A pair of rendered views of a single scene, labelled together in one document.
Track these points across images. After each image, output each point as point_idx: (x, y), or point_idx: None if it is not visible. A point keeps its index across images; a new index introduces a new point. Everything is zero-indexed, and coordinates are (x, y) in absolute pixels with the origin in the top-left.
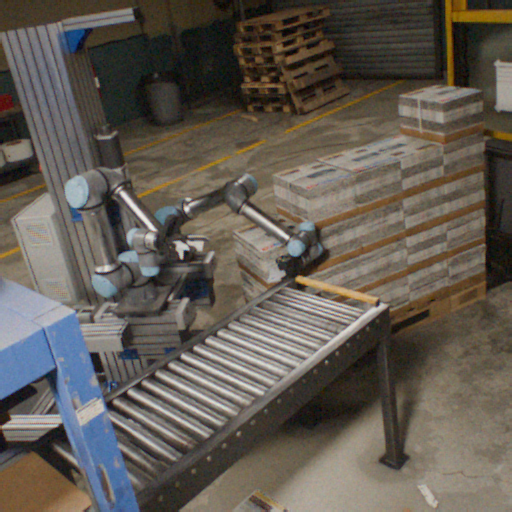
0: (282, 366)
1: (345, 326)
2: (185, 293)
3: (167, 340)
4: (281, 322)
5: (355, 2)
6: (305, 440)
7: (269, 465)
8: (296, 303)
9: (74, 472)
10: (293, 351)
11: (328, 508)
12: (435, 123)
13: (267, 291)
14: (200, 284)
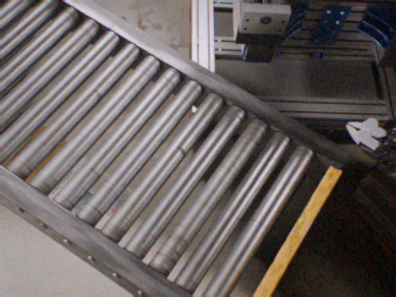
0: (50, 171)
1: (160, 267)
2: (363, 14)
3: (235, 19)
4: (192, 158)
5: None
6: (228, 247)
7: (185, 209)
8: (250, 176)
9: (174, 15)
10: (100, 186)
11: (114, 285)
12: None
13: (293, 124)
14: (390, 29)
